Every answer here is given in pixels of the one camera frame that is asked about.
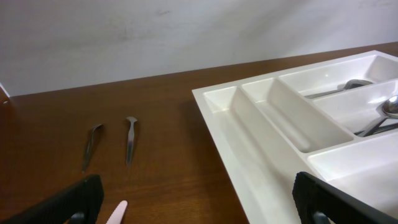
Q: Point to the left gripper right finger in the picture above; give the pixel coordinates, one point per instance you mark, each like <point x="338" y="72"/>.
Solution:
<point x="319" y="202"/>

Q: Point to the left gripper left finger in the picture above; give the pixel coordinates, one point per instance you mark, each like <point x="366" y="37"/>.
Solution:
<point x="78" y="203"/>

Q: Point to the small metal spoon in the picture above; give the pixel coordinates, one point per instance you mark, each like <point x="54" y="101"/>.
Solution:
<point x="130" y="140"/>
<point x="89" y="147"/>

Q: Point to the white plastic cutlery tray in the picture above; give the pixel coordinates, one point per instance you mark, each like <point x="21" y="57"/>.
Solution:
<point x="266" y="131"/>

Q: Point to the metal fork in tray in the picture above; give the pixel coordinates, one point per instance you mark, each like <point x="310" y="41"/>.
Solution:
<point x="355" y="83"/>

